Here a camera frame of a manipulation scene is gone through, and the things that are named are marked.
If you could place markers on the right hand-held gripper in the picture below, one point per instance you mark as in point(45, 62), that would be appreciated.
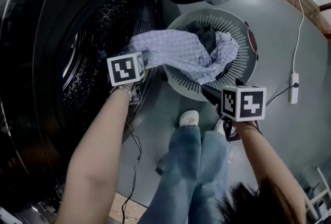
point(252, 104)

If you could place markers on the person's blue jeans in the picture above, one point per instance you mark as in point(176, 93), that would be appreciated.
point(186, 179)

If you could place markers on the green laundry basket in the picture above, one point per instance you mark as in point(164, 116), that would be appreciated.
point(243, 44)

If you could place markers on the light checkered shirt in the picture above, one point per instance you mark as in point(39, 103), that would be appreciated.
point(181, 49)

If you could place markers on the wooden sink cabinet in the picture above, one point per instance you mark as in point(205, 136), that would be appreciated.
point(325, 6)

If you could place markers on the white frame rack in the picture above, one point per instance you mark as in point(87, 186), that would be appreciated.
point(320, 197)

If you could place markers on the person's right white shoe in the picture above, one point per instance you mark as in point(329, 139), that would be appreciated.
point(219, 127)

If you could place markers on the person's white shoe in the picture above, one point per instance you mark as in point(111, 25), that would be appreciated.
point(219, 127)
point(188, 118)

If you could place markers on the black washing machine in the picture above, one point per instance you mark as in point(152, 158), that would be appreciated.
point(38, 88)

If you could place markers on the person's left white shoe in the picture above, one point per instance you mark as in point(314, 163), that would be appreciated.
point(188, 118)

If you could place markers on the dark grey garment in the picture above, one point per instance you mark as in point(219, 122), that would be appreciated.
point(204, 36)

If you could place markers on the person's right forearm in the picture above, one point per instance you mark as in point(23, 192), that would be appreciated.
point(269, 166)

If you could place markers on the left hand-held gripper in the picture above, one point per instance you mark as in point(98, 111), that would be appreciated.
point(122, 69)

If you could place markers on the person's left forearm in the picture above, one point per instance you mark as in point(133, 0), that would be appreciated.
point(95, 153)

